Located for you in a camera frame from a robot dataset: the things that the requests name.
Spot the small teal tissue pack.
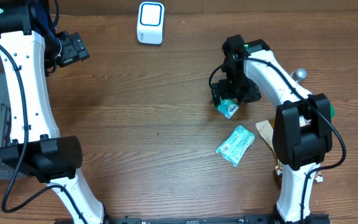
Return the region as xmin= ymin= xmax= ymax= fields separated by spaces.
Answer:
xmin=214 ymin=98 xmax=239 ymax=119

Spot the brown snack package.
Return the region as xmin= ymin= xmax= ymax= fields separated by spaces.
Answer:
xmin=255 ymin=116 xmax=324 ymax=183

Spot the yellow oil bottle silver cap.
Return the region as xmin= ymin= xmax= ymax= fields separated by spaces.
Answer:
xmin=290 ymin=68 xmax=308 ymax=85

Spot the green lid jar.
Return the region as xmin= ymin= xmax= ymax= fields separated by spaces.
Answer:
xmin=330 ymin=105 xmax=335 ymax=119

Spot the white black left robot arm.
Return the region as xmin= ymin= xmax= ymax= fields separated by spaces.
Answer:
xmin=0 ymin=1 xmax=111 ymax=223

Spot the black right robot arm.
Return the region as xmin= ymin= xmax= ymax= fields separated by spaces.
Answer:
xmin=209 ymin=35 xmax=333 ymax=223

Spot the white black barcode scanner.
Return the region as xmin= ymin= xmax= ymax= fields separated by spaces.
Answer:
xmin=136 ymin=1 xmax=165 ymax=45

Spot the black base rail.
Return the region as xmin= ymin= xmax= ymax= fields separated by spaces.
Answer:
xmin=54 ymin=213 xmax=332 ymax=224

